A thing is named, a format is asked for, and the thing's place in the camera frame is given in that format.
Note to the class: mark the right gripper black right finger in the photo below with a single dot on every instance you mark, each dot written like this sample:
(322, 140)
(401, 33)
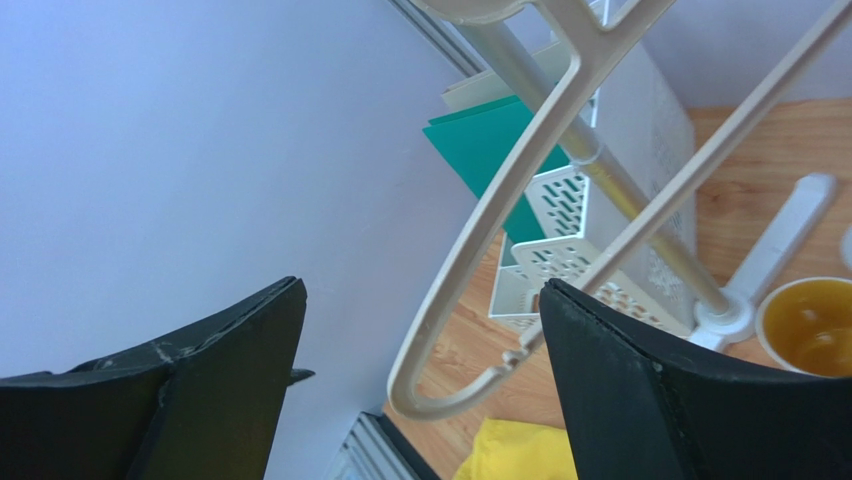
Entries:
(639, 403)

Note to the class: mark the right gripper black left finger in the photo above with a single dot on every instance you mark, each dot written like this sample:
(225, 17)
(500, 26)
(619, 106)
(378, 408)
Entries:
(200, 402)

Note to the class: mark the yellow shorts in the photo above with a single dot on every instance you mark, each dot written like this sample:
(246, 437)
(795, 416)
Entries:
(513, 450)

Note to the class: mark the beige clothes hanger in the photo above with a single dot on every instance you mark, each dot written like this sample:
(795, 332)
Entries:
(726, 314)

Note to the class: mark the white clothes rack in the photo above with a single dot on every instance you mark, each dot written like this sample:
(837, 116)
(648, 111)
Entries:
(595, 51)

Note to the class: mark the white perforated file holder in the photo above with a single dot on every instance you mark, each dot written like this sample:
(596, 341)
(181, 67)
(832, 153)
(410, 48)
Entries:
(641, 121)

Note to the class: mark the white mug with yellow interior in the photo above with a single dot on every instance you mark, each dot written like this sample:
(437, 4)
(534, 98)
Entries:
(805, 326)

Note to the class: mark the green folder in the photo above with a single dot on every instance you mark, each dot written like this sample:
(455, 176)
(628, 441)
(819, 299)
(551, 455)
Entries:
(476, 141)

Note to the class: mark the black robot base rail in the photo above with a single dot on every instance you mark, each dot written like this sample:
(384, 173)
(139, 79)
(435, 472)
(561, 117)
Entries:
(374, 448)

